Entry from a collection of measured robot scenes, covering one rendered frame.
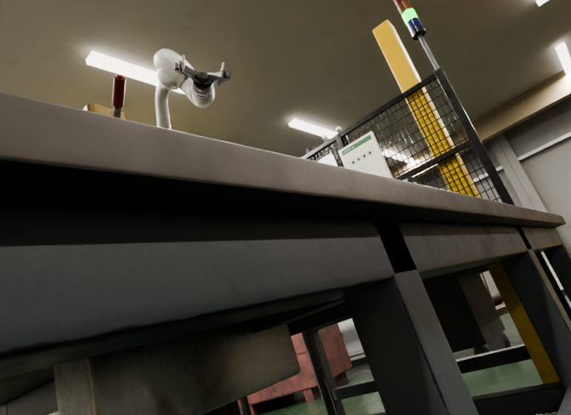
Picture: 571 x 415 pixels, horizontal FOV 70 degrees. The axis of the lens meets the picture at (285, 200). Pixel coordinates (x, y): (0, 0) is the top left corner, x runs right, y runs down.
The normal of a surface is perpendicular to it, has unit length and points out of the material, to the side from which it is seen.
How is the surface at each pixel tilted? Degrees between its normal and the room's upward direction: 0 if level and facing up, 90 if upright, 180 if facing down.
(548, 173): 90
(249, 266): 90
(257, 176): 90
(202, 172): 90
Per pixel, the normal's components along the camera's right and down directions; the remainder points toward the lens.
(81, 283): 0.70, -0.44
